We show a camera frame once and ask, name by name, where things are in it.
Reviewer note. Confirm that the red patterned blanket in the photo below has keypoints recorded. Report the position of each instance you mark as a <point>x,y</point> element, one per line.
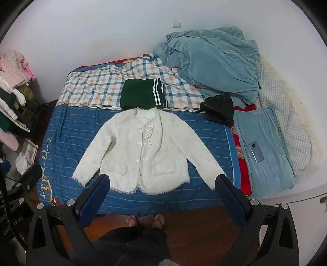
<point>240,151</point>

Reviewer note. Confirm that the teal folded towel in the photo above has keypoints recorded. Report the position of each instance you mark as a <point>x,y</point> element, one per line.
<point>268,166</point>

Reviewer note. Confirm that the person's left foot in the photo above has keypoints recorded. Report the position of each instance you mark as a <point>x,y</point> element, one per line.
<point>132,220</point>

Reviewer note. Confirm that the white wall switch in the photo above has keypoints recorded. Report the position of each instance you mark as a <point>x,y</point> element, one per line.
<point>176,24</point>

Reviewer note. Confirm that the person's grey fuzzy sleeve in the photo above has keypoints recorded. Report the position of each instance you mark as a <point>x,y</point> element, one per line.
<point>164,263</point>

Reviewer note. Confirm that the white quilted mattress pad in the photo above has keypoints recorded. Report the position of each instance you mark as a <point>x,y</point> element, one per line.
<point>286,115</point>

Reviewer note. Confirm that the black puffy garment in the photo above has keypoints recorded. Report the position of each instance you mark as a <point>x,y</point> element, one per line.
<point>218,108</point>

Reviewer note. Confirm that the teal crumpled blanket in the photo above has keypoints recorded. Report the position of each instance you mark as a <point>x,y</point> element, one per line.
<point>214,58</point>

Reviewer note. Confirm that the blue striped bed sheet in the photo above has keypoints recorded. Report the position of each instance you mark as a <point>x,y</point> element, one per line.
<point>74,128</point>

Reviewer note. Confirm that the person's foot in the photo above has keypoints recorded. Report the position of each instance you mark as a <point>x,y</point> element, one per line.
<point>158,220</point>
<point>132,220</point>

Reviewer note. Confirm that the white printed bag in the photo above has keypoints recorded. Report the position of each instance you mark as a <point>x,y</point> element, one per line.
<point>26,153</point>

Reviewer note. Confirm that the person's right foot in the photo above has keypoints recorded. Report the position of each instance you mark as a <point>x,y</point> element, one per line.
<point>158,220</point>

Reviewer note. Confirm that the blue smartphone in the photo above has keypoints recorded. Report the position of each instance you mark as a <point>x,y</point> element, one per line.
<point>256,151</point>

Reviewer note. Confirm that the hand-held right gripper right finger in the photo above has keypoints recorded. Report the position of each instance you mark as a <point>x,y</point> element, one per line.
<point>230,202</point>

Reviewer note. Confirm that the small pink cloth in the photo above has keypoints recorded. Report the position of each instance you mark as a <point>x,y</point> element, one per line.
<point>175,70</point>

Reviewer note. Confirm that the plaid bed sheet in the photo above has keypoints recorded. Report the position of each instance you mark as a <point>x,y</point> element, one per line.
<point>94,84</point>

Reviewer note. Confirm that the green striped folded garment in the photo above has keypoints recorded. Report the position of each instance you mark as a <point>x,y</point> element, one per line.
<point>138,93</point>

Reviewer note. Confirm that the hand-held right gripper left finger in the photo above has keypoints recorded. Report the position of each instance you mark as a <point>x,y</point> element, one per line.
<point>94,200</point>

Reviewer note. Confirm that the white knit jacket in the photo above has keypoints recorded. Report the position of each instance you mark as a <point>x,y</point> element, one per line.
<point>153,143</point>

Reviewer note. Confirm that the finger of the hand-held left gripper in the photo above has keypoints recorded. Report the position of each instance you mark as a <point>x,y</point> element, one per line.
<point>28,177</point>

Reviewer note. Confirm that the rack of hanging clothes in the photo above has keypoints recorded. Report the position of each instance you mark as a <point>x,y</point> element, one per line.
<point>14,89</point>

